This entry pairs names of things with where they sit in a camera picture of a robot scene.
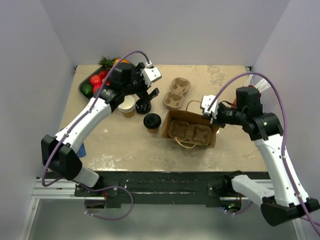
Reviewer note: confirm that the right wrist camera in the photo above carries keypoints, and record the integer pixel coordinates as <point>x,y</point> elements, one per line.
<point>209,105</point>

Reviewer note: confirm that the toy pineapple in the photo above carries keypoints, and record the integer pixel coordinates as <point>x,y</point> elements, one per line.
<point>107,62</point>

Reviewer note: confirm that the stack of paper cups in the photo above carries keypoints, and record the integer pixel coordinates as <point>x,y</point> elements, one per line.
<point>127,107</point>

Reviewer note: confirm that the aluminium rail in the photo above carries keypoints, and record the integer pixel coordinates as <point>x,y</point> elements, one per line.
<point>62,189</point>

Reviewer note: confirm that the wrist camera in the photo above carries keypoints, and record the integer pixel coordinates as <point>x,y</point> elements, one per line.
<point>150,73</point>
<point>209,105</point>

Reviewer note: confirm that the red apple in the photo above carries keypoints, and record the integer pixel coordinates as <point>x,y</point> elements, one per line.
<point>95,80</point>
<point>96,88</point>

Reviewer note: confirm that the single brown paper cup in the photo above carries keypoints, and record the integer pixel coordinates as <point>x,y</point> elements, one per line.
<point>152,130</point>

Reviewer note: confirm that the cardboard cup carrier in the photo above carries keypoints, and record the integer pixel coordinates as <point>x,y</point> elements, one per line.
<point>190,133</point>

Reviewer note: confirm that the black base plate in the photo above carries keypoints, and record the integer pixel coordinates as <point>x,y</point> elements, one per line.
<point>164,188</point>

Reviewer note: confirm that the grey fruit tray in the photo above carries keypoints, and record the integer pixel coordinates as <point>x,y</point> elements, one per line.
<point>102,71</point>

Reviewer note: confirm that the red straw cup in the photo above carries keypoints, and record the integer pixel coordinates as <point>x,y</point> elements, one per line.
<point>234,103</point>

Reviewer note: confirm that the stack of black lids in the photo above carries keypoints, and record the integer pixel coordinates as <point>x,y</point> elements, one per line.
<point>143,107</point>

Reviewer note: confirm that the black cup lid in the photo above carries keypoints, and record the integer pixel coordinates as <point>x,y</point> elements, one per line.
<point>152,121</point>

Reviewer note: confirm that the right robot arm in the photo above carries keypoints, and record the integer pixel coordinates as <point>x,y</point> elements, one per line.
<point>287,200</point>

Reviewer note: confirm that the green paper bag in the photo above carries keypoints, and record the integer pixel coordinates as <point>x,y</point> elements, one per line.
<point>190,117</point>

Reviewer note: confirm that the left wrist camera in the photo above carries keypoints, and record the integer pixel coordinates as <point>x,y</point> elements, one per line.
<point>150,73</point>

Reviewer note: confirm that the blue card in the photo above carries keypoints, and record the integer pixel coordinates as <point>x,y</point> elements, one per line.
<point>82,151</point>

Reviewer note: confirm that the stack of cup carriers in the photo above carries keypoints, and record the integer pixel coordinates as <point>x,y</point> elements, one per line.
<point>175,97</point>

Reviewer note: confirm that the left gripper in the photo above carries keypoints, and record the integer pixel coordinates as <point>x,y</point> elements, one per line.
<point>144,94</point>

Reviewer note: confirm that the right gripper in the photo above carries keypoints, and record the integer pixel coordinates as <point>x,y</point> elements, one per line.
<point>216,120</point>

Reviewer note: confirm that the green lime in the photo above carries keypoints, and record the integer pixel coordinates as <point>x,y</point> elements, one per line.
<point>87,90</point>

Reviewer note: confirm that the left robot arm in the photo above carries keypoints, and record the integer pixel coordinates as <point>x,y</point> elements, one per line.
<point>59,152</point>

